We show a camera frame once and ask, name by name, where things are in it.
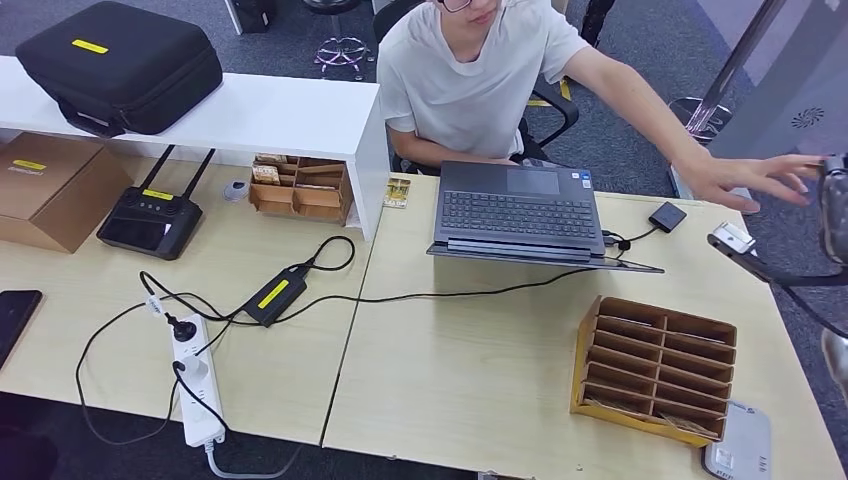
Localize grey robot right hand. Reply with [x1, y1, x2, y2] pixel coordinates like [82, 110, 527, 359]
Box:
[818, 153, 848, 266]

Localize person's left hand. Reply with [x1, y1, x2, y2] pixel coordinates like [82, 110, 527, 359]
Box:
[675, 153, 826, 215]

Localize wooden slotted card holder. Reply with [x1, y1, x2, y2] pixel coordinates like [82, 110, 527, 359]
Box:
[570, 295, 739, 449]

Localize white card reader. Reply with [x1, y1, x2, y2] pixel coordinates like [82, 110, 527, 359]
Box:
[701, 400, 774, 480]

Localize patterned room key card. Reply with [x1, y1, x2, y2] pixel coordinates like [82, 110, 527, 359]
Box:
[659, 411, 722, 440]

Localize person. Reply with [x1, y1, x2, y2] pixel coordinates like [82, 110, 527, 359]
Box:
[376, 0, 826, 215]

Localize small black box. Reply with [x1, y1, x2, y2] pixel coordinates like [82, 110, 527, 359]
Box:
[647, 201, 688, 234]

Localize grey kiosk panel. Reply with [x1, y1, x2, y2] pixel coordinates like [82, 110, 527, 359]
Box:
[667, 0, 848, 217]

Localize black office chair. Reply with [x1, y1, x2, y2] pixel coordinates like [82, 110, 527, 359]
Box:
[372, 0, 581, 175]

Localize black humanoid robot legs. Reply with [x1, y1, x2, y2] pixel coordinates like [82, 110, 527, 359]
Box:
[581, 0, 617, 49]

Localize grey laptop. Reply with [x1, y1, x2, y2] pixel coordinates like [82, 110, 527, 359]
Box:
[426, 160, 666, 275]

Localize chrome base stool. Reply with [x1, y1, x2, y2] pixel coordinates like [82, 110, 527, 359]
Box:
[303, 0, 374, 82]

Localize small wooden desk organizer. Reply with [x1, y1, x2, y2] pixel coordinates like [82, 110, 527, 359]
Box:
[248, 154, 355, 227]

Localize white desk shelf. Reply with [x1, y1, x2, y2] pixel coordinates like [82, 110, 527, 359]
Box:
[0, 56, 392, 243]

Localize black power adapter yellow label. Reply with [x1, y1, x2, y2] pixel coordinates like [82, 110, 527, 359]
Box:
[241, 266, 310, 329]

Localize black cabinet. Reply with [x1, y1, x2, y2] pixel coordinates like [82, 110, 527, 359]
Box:
[223, 0, 278, 36]

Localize white plug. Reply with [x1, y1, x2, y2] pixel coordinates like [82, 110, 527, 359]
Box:
[175, 355, 210, 389]

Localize white power strip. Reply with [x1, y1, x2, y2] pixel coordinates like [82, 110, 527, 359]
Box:
[170, 314, 227, 450]

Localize black remote controller with antennas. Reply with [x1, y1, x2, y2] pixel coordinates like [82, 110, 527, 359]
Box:
[96, 144, 217, 262]

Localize black carry case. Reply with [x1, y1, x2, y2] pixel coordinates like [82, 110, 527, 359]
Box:
[14, 0, 225, 139]

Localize brown cardboard box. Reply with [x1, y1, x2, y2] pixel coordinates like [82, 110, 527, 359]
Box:
[0, 132, 134, 255]

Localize black smartphone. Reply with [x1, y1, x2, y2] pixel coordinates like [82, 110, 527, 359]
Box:
[0, 289, 44, 371]

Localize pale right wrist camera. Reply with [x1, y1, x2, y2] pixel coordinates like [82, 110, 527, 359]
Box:
[712, 221, 758, 257]

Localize chrome stanchion post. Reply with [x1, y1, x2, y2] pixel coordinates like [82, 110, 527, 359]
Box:
[667, 0, 790, 144]

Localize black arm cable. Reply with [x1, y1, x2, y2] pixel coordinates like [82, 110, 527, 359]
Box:
[780, 283, 848, 340]

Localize short black cable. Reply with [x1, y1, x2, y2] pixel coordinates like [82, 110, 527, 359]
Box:
[601, 227, 660, 253]

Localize long black cable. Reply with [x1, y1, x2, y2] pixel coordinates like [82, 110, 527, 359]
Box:
[198, 245, 631, 329]

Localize black adapter output cable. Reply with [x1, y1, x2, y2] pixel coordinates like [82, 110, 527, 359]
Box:
[291, 235, 357, 274]

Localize black power cord with plug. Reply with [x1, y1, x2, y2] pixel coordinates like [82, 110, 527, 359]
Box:
[137, 270, 266, 344]

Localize thin black cable white tag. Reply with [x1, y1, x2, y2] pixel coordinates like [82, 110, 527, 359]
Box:
[74, 294, 233, 446]

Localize white power strip cable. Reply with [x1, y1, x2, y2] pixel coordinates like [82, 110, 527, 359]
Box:
[203, 440, 306, 480]

